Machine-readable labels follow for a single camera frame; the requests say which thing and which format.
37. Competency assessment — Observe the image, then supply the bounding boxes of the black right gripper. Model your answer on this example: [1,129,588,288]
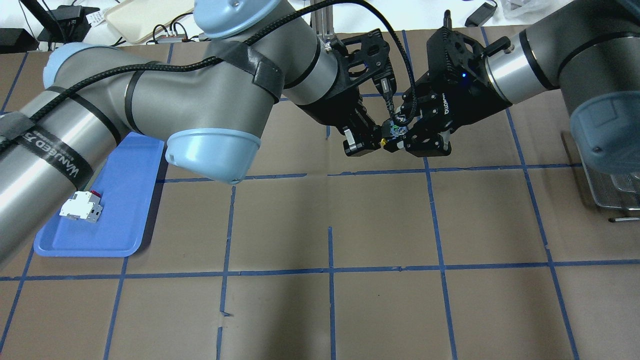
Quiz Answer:
[382,10,512,158]

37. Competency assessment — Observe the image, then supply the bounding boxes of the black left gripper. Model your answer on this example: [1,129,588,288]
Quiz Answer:
[295,29,396,157]

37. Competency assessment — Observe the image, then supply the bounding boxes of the red emergency stop button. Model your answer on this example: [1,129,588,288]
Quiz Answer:
[380,118,409,153]

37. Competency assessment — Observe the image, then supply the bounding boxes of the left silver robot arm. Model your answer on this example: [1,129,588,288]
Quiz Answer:
[0,0,389,265]

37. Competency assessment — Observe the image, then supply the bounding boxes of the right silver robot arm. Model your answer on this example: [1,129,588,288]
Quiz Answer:
[382,0,640,175]

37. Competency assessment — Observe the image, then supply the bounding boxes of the black power adapter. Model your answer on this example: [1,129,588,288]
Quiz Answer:
[464,0,498,28]

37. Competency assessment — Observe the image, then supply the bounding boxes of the blue plastic tray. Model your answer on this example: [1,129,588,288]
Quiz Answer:
[33,133,165,258]

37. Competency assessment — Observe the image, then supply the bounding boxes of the white circuit breaker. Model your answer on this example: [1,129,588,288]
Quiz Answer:
[58,190,103,224]

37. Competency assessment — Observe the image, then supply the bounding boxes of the aluminium extrusion post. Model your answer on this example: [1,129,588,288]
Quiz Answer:
[310,5,335,43]

